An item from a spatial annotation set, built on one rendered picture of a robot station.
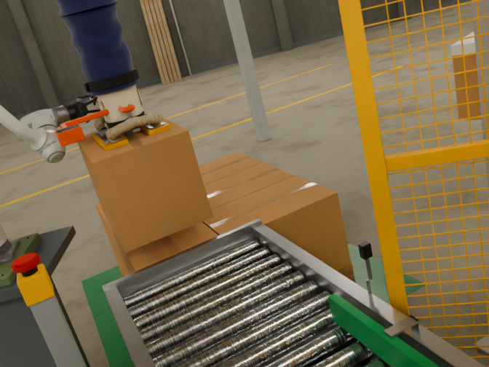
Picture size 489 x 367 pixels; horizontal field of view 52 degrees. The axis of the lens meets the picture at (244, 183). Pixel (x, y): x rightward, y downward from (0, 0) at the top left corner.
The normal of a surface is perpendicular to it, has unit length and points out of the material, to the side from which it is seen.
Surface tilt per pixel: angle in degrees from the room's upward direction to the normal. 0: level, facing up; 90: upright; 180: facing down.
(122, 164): 91
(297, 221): 90
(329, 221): 90
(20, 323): 90
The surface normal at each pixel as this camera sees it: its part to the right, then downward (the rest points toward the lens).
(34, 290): 0.42, 0.22
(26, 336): 0.07, 0.33
